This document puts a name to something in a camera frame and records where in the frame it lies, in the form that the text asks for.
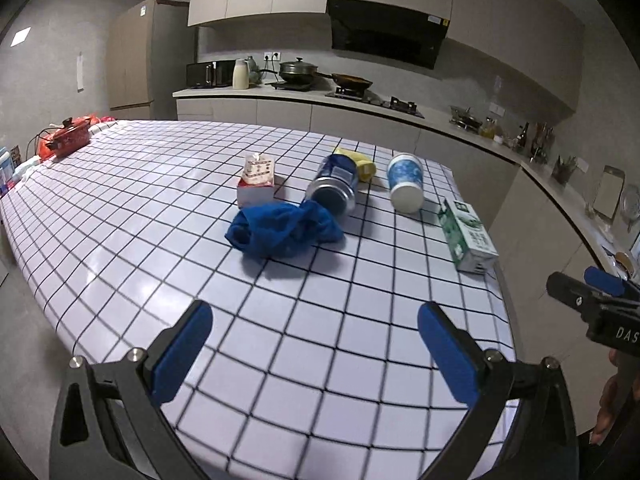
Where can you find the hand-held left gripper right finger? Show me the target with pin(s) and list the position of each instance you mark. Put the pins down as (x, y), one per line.
(447, 355)

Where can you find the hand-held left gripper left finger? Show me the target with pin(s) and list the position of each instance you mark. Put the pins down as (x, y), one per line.
(182, 355)

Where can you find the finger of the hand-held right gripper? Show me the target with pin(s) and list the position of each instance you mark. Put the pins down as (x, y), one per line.
(567, 290)
(602, 280)

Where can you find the green white milk carton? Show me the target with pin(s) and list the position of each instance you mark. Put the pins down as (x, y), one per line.
(467, 235)

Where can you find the blue cloth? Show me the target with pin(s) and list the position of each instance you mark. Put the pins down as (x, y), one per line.
(280, 230)

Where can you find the blue white paper cup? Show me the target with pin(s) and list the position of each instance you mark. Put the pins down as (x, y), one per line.
(405, 180)

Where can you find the small red white carton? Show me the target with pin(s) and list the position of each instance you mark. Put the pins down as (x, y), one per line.
(256, 180)

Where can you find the blue drink can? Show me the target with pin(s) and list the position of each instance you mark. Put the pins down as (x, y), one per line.
(332, 185)

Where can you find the yellow cloth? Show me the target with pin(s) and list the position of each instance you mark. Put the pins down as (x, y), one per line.
(364, 166)

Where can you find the person's right hand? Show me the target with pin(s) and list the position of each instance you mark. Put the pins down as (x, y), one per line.
(606, 410)

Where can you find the brown bowl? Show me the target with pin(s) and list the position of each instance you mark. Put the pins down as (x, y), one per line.
(622, 261)

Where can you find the white cutting board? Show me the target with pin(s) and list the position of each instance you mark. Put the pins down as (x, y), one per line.
(607, 192)

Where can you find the dark utensil holder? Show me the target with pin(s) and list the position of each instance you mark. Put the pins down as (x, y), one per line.
(565, 172)

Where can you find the white tiled kitchen island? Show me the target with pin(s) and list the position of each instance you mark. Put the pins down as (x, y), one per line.
(150, 210)

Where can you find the kitchen utensil rack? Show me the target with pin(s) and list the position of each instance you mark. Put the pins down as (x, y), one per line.
(540, 140)

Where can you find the dark glass bottle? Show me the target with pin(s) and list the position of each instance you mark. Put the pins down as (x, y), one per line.
(522, 139)

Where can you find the yellow oil bottle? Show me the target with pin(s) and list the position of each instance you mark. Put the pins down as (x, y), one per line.
(487, 128)

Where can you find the small red pot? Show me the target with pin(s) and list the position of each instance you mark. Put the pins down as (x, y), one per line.
(67, 137)

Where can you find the orange red packet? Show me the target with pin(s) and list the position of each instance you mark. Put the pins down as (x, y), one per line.
(94, 121)

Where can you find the blue white box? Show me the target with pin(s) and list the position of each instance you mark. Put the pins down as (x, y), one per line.
(5, 165)

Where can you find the black gas stove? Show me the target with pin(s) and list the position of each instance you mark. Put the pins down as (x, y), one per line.
(380, 102)

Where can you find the black microwave oven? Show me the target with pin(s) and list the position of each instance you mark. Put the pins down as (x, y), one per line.
(205, 75)

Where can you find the white jug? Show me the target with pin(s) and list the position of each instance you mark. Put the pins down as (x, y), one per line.
(241, 76)

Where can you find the black induction cooker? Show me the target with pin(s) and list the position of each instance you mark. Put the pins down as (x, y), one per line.
(290, 86)

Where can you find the black frying pan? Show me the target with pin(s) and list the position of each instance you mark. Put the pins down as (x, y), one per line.
(352, 80)

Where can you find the beige refrigerator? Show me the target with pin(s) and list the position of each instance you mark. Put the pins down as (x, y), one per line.
(135, 60)

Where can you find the white paper strip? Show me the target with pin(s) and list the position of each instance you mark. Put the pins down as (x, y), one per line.
(80, 72)

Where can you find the lidded cooking pot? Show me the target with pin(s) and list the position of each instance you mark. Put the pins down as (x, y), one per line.
(300, 71)

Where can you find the black range hood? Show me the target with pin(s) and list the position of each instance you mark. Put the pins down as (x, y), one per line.
(380, 30)

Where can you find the small square ceiling light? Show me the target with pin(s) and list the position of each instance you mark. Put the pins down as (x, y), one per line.
(20, 36)

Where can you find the white wall switch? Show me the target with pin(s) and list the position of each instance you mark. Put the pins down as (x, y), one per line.
(496, 107)

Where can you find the white wall socket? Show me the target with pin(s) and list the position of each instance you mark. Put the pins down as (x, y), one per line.
(272, 55)

